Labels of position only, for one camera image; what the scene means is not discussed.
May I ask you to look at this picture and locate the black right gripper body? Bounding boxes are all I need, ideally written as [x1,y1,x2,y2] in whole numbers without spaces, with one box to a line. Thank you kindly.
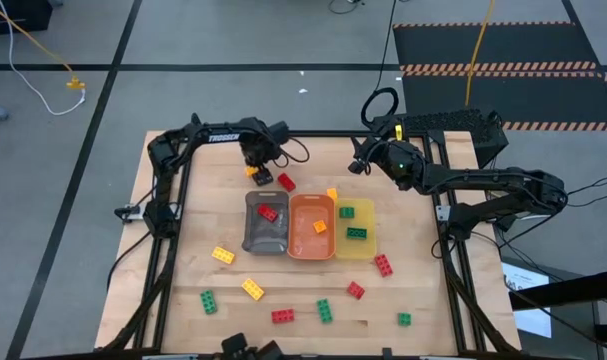
[367,139,430,193]

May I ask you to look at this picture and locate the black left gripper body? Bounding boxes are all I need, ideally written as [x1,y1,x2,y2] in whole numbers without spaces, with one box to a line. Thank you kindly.
[237,117,291,169]

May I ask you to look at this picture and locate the long red toy brick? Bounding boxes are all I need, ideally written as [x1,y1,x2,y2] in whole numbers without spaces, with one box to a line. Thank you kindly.
[276,172,298,193]
[374,253,394,278]
[256,203,280,223]
[270,308,296,325]

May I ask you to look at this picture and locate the small red toy brick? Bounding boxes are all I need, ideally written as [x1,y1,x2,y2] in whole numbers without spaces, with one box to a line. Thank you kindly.
[346,280,367,301]

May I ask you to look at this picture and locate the black perforated box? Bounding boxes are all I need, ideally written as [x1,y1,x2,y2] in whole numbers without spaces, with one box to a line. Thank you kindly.
[370,108,510,169]

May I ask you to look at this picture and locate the gray plastic bin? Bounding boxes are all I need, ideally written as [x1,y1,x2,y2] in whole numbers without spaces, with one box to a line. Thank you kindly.
[241,189,291,256]

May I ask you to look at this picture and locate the orange plastic bin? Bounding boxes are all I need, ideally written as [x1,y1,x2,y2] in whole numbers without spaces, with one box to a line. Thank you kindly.
[286,193,337,261]

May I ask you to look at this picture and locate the yellow plastic bin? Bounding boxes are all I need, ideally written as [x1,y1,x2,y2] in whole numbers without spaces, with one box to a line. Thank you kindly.
[333,197,378,261]

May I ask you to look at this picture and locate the black hazard-striped floor mat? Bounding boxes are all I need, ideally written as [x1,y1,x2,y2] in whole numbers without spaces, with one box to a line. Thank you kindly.
[401,71,607,134]
[392,21,600,72]

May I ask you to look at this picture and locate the black device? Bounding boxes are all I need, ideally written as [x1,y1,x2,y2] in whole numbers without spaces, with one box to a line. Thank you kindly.
[220,332,284,360]

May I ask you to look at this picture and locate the black desk bar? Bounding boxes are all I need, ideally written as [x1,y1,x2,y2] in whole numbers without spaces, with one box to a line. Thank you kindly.
[507,268,607,312]

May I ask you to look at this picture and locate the white sheet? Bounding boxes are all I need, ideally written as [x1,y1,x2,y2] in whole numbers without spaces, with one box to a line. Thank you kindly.
[500,259,554,340]

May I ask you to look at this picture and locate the black cabinet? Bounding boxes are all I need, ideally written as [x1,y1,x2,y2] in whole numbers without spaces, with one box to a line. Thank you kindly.
[0,0,54,37]

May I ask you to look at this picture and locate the black aluminium table frame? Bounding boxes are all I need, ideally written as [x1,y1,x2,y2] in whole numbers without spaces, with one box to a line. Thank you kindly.
[102,112,523,360]

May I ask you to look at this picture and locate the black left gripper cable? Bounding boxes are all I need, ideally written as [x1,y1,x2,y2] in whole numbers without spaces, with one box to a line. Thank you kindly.
[275,135,312,169]

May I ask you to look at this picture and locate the black coiled floor cable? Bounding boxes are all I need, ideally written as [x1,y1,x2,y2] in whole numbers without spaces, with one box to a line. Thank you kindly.
[360,0,400,128]

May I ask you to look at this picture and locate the black right base cable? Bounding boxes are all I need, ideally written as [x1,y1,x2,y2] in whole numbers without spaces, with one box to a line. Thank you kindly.
[428,232,464,260]

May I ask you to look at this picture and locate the black base cable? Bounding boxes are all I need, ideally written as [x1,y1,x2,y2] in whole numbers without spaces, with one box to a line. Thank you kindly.
[428,232,464,260]
[105,230,154,292]

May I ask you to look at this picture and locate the black floor cable loop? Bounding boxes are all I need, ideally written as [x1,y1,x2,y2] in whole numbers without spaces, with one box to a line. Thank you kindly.
[327,0,365,16]

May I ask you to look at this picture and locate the yellow floor cable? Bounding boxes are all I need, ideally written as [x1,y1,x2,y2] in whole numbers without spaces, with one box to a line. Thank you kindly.
[0,0,79,84]
[464,0,498,108]

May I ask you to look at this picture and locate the black left base cable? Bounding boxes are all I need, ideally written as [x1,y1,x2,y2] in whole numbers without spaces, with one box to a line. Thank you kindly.
[105,230,154,292]

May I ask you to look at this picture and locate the white floor cable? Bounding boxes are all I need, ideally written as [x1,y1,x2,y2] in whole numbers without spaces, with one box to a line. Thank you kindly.
[0,0,88,117]

